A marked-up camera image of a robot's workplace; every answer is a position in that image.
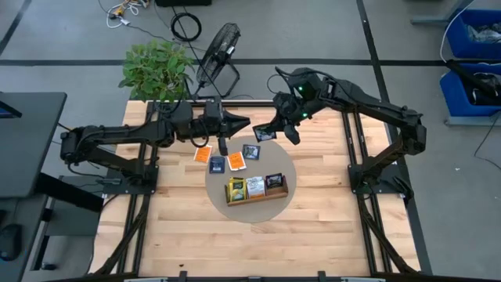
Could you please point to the black bag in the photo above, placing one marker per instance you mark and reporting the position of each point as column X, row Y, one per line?
column 485, row 100

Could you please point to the wooden tea organizer box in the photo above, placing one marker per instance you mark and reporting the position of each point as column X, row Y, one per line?
column 270, row 194

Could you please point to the black folded stand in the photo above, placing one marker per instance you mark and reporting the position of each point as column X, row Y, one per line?
column 466, row 76

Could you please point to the clear plastic bag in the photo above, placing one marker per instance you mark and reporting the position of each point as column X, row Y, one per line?
column 485, row 33

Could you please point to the black floor fan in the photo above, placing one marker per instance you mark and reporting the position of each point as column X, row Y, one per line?
column 219, row 47

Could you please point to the white orange tea packet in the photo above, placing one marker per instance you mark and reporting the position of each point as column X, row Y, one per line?
column 255, row 187

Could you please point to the dark desk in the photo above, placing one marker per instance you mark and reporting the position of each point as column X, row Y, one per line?
column 31, row 145

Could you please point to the green leafy plant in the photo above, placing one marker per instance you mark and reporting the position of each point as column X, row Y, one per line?
column 156, row 70

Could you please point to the green yellow tea packet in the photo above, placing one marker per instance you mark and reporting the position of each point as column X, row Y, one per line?
column 235, row 180
column 237, row 192

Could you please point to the black tea packet green print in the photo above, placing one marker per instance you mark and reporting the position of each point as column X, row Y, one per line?
column 274, row 181
column 264, row 134
column 251, row 151

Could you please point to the black equipment case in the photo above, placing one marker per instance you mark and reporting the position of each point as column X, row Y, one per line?
column 184, row 2

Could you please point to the dark blue tea packet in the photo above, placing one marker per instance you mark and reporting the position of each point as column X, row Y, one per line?
column 217, row 165

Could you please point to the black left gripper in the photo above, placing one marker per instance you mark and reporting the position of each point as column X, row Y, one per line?
column 213, row 117

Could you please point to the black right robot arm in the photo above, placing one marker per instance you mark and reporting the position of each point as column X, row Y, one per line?
column 372, row 105

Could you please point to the round grey mat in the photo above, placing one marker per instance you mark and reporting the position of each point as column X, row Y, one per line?
column 254, row 213

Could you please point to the grey table foot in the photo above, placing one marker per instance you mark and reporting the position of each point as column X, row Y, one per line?
column 469, row 120
column 430, row 19

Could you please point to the blue storage bin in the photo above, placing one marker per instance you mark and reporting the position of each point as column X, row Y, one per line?
column 454, row 98
column 458, row 39

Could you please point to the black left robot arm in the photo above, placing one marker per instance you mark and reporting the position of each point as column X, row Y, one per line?
column 117, row 135

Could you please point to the computer monitor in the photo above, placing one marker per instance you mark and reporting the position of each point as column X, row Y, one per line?
column 8, row 111

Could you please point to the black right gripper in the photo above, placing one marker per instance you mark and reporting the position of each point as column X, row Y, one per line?
column 291, row 113

